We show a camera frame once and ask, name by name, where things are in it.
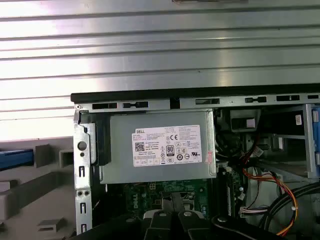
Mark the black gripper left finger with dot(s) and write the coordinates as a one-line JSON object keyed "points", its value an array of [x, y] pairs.
{"points": [[160, 230]]}

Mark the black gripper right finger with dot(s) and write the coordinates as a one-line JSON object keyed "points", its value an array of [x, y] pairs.
{"points": [[192, 230]]}

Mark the hard disk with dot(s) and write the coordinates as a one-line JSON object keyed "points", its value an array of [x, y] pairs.
{"points": [[15, 160]]}

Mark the green motherboard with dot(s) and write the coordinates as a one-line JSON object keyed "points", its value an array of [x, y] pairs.
{"points": [[140, 190]]}

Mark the black RAM stick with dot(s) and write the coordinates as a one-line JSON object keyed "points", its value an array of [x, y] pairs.
{"points": [[231, 195]]}

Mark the grey power supply unit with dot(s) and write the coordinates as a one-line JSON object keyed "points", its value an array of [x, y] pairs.
{"points": [[125, 162]]}

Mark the grey parts rack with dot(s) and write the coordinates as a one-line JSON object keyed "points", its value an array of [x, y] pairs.
{"points": [[37, 200]]}

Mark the black PC case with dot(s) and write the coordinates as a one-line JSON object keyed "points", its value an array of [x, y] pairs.
{"points": [[175, 91]]}

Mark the silver optical drive cage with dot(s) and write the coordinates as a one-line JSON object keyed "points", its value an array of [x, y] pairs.
{"points": [[308, 140]]}

